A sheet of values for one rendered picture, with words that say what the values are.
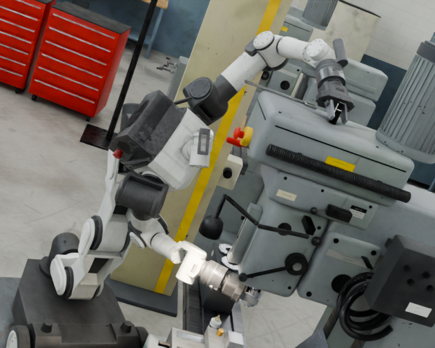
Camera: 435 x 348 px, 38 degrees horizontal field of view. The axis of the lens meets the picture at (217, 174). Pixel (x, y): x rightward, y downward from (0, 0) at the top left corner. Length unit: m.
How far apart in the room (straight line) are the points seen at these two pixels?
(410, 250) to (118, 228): 1.26
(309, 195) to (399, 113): 0.36
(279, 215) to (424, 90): 0.56
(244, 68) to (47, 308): 1.38
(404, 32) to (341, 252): 9.75
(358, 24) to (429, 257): 8.78
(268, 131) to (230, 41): 1.85
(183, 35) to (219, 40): 7.39
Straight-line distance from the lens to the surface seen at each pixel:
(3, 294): 3.19
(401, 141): 1.94
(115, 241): 2.59
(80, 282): 2.76
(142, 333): 2.88
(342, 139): 1.83
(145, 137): 2.08
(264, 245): 1.96
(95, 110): 6.60
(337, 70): 1.99
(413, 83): 1.94
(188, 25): 10.94
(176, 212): 3.93
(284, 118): 1.78
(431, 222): 2.04
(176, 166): 2.12
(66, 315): 2.88
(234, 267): 2.51
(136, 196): 2.06
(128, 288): 4.17
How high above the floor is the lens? 2.30
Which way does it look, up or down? 20 degrees down
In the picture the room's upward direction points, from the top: 22 degrees clockwise
